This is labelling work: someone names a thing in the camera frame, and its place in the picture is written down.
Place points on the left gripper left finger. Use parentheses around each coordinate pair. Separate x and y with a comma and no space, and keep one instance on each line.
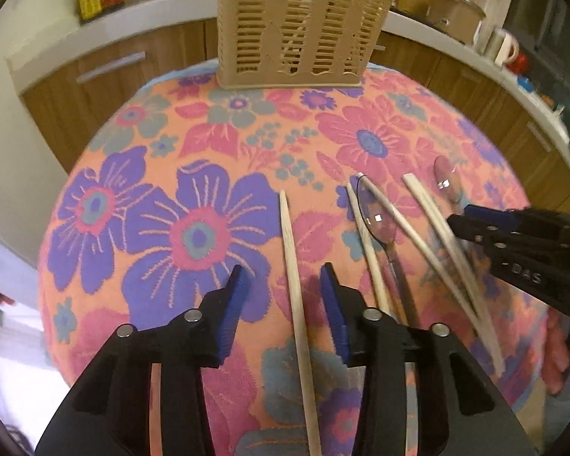
(107,411)

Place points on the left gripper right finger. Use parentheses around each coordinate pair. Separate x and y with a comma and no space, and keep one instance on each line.
(460,411)

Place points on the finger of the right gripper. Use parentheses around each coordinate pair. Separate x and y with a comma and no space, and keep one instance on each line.
(504,220)
(484,230)

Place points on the clear plastic spoon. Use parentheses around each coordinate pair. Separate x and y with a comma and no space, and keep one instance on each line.
(449,183)
(382,227)

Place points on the white electric kettle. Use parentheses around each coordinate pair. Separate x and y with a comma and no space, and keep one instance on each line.
(502,47)

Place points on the beige rice cooker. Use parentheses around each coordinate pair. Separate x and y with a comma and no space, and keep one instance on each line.
(460,19)

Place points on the floral table cloth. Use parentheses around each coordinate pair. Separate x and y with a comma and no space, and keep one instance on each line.
(309,271)

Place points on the wooden base cabinets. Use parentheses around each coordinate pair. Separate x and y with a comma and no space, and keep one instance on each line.
(70,103)

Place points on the beige slotted utensil basket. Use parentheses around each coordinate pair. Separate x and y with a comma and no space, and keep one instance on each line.
(296,43)

